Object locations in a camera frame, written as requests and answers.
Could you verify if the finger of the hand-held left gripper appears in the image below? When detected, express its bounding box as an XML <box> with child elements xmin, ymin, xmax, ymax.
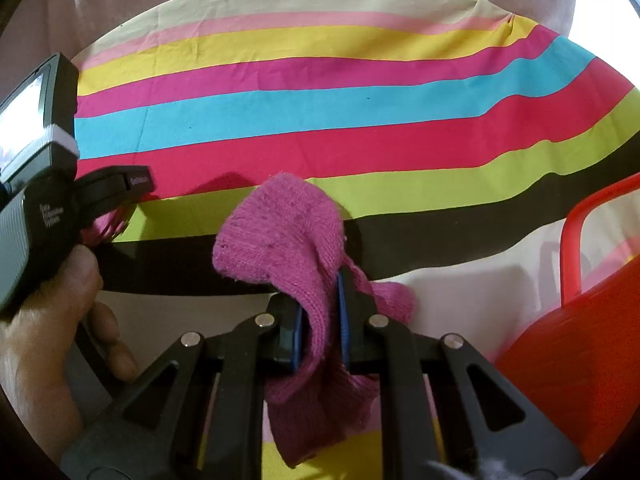
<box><xmin>75</xmin><ymin>165</ymin><xmax>157</xmax><ymax>221</ymax></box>

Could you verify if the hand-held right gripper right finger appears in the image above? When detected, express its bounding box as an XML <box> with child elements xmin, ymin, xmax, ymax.
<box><xmin>336</xmin><ymin>266</ymin><xmax>583</xmax><ymax>480</ymax></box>

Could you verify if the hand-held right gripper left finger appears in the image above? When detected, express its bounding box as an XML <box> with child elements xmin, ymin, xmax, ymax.
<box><xmin>60</xmin><ymin>294</ymin><xmax>303</xmax><ymax>480</ymax></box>

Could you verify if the magenta knitted sock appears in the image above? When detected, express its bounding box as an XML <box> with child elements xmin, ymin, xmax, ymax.
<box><xmin>212</xmin><ymin>172</ymin><xmax>416</xmax><ymax>470</ymax></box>
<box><xmin>80</xmin><ymin>202</ymin><xmax>132</xmax><ymax>248</ymax></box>

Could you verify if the person's left hand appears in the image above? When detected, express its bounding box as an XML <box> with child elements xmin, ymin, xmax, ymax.
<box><xmin>0</xmin><ymin>245</ymin><xmax>141</xmax><ymax>461</ymax></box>

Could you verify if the colourful striped tablecloth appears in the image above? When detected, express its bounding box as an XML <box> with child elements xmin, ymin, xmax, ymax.
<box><xmin>70</xmin><ymin>0</ymin><xmax>640</xmax><ymax>480</ymax></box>

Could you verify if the red plastic basket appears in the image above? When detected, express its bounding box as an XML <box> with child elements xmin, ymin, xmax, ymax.
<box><xmin>492</xmin><ymin>172</ymin><xmax>640</xmax><ymax>466</ymax></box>

